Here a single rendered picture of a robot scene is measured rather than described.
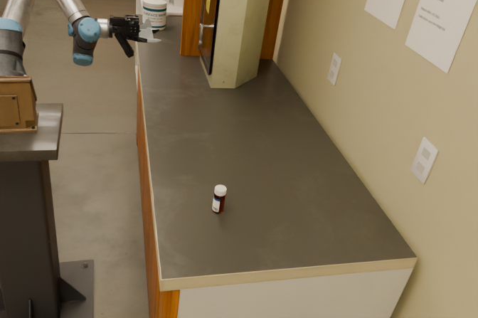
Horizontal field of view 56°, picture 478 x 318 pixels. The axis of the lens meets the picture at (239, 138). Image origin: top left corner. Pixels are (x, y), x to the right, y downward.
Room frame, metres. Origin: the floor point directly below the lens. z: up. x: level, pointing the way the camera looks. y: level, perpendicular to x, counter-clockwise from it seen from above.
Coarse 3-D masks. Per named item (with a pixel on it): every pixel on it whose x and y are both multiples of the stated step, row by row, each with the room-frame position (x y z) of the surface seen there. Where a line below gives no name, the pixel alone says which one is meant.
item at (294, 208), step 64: (192, 64) 2.03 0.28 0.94; (192, 128) 1.43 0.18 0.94; (256, 128) 1.51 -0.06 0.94; (320, 128) 1.59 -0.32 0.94; (192, 192) 1.06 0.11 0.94; (256, 192) 1.11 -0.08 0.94; (320, 192) 1.16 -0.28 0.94; (192, 256) 0.81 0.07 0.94; (256, 256) 0.84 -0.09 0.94; (320, 256) 0.88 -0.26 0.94; (384, 256) 0.91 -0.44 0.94
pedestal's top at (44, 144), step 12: (36, 108) 1.40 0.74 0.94; (48, 108) 1.41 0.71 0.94; (60, 108) 1.42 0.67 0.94; (48, 120) 1.33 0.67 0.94; (60, 120) 1.35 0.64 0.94; (36, 132) 1.24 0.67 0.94; (48, 132) 1.25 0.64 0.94; (60, 132) 1.32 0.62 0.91; (0, 144) 1.15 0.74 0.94; (12, 144) 1.16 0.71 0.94; (24, 144) 1.17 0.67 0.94; (36, 144) 1.18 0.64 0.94; (48, 144) 1.19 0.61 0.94; (0, 156) 1.11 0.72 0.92; (12, 156) 1.12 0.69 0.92; (24, 156) 1.13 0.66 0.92; (36, 156) 1.14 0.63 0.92; (48, 156) 1.16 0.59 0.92
